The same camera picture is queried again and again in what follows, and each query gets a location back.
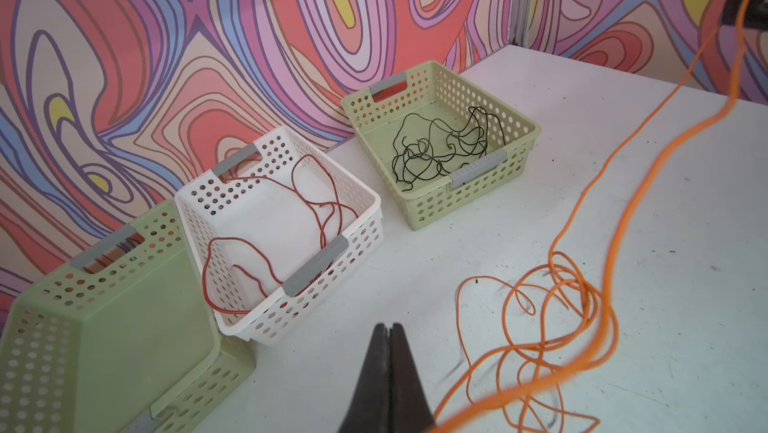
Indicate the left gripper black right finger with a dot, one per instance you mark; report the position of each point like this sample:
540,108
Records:
408,407

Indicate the green perforated plastic basket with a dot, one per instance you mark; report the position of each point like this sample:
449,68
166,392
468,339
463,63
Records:
437,140
119,339

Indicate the right green perforated plastic basket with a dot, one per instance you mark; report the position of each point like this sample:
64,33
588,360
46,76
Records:
437,140

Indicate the white perforated plastic basket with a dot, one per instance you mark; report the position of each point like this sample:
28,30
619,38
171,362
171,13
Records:
274,230

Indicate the left green perforated plastic basket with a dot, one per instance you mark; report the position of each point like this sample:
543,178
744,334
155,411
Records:
119,339

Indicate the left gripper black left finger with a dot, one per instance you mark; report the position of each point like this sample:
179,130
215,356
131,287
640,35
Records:
369,410

